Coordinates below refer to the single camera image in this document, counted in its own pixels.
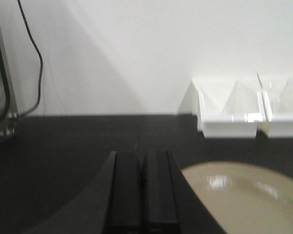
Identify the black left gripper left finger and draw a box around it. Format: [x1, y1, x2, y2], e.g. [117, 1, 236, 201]
[26, 151, 142, 234]

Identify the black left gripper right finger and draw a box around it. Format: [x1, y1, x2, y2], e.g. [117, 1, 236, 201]
[142, 151, 225, 234]

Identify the beige round plate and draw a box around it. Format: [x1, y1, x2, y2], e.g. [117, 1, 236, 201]
[181, 161, 293, 234]

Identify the left white plastic bin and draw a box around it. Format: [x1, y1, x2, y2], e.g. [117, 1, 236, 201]
[177, 76, 266, 138]

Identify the white plastic bin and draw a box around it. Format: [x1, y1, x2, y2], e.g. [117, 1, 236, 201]
[177, 76, 266, 138]
[260, 76, 293, 138]

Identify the stainless steel lab machine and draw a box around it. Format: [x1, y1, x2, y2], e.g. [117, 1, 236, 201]
[0, 0, 20, 144]

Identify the middle white plastic bin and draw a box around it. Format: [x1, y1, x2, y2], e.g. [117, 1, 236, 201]
[260, 76, 293, 138]

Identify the black power cable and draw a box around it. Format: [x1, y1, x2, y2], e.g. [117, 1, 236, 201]
[16, 0, 44, 117]

